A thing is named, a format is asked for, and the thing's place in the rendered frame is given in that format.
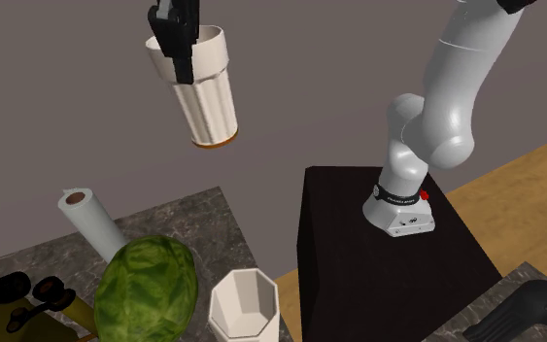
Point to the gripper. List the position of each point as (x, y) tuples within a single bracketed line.
[(180, 16)]

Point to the white ribbed cup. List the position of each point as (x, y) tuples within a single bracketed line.
[(206, 104)]

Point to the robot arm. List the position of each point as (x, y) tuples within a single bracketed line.
[(448, 104)]

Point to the white paper towel roll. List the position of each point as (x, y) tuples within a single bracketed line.
[(90, 220)]

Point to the green cabbage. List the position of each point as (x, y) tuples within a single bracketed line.
[(147, 289)]

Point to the white octagonal cup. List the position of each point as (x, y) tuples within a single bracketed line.
[(242, 303)]

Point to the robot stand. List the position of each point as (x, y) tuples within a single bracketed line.
[(377, 279)]

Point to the black curved object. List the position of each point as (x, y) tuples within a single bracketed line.
[(524, 308)]

